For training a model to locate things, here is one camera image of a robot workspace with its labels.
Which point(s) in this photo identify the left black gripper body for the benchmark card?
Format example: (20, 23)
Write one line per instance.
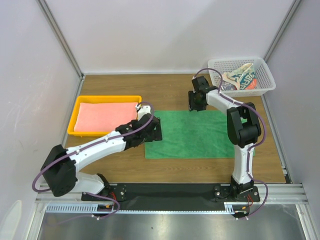
(155, 135)

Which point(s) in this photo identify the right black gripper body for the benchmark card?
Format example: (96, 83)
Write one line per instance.
(196, 104)

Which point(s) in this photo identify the green towel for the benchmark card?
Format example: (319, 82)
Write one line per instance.
(191, 135)

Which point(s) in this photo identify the yellow plastic tray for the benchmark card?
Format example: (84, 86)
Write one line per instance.
(96, 99)

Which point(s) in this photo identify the pink towel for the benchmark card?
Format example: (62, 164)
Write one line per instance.
(104, 117)

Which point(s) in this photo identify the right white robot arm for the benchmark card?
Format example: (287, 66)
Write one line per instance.
(243, 130)

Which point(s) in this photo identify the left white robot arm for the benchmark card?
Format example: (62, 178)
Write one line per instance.
(62, 168)

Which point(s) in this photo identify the patterned white cloth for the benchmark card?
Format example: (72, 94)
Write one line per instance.
(242, 78)

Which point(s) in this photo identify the white plastic basket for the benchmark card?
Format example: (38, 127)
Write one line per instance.
(265, 79)

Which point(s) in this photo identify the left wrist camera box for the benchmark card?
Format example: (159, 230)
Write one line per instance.
(142, 110)

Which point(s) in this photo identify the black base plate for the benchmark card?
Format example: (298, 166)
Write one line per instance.
(171, 205)

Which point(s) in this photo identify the aluminium frame rail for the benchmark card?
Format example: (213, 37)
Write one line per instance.
(273, 193)

